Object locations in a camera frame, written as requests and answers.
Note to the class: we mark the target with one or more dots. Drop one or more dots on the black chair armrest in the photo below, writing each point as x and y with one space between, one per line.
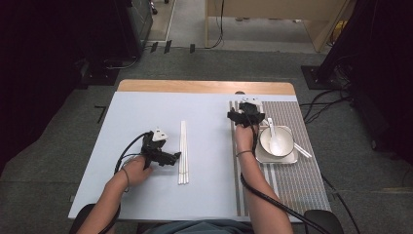
79 217
328 219

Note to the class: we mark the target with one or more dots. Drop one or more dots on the striped woven placemat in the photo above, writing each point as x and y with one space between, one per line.
292 188

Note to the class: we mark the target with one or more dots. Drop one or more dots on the black curtain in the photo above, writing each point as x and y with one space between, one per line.
39 65
383 81

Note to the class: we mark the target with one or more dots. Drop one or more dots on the white ceramic bowl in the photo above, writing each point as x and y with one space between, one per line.
285 138

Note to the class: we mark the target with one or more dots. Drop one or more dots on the person's left hand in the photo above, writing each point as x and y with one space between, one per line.
136 172

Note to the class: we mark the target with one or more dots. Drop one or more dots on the white square plate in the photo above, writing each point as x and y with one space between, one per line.
289 160

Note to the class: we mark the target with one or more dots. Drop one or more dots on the light blue table mat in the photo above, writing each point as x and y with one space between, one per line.
146 107

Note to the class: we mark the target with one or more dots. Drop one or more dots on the black tape strip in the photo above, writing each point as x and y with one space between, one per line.
167 46
192 48
154 47

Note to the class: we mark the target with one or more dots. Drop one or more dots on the light wooden desk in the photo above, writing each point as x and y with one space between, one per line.
276 8

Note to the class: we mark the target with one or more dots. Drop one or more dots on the person's grey-blue shirt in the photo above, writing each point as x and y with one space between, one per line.
201 227

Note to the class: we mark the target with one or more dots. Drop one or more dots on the dark left wristband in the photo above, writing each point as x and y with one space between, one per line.
126 178

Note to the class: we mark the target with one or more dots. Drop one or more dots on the bundle of white chopsticks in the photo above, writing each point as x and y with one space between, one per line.
183 152

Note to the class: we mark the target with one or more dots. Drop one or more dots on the dark wristband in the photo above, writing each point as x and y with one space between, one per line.
126 178
244 151

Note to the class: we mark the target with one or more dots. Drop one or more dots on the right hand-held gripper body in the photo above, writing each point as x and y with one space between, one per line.
251 115

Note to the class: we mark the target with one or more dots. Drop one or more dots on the dark equipment cabinet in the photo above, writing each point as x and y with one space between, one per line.
139 22

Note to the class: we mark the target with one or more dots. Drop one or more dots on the dark right wristband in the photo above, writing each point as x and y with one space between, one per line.
244 151

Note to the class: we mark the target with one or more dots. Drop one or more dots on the yellow object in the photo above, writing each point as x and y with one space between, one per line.
339 29

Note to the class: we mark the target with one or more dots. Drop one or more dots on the person's right hand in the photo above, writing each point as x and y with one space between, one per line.
245 138

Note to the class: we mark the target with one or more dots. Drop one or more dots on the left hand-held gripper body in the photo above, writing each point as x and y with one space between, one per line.
152 148

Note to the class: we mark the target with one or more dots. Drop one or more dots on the black stand base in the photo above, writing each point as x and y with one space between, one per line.
319 79
97 76

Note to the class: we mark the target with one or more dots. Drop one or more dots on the black tape corner mark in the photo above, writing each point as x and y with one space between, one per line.
103 112

